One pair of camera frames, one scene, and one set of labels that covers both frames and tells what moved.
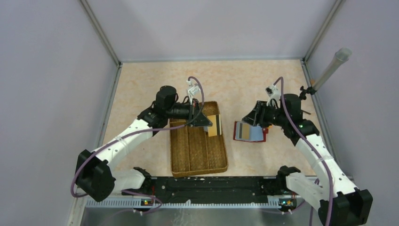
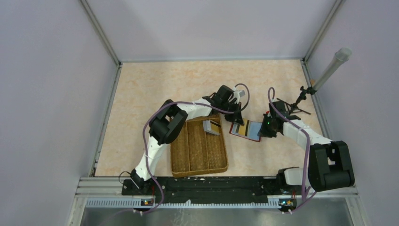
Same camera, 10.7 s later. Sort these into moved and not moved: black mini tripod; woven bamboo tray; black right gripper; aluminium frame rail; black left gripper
Moved: black left gripper; black right gripper
Not moved: woven bamboo tray; aluminium frame rail; black mini tripod
